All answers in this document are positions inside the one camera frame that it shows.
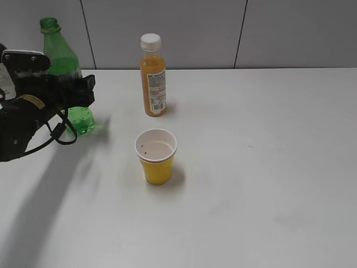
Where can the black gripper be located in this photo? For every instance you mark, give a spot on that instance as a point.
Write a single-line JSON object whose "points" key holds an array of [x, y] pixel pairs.
{"points": [[39, 97]]}

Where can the green sprite bottle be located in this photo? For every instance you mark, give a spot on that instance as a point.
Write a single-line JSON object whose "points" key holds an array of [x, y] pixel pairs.
{"points": [[65, 64]]}

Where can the yellow paper cup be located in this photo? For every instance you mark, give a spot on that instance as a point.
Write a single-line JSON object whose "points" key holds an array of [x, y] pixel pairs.
{"points": [[156, 150]]}

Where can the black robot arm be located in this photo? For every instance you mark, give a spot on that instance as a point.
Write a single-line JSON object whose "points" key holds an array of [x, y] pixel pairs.
{"points": [[14, 143]]}

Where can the dark wine bottle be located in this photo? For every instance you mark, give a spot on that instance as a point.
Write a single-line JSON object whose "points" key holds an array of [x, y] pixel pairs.
{"points": [[7, 86]]}

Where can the orange juice bottle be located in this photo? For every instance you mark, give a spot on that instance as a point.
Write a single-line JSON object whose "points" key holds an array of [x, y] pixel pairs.
{"points": [[153, 74]]}

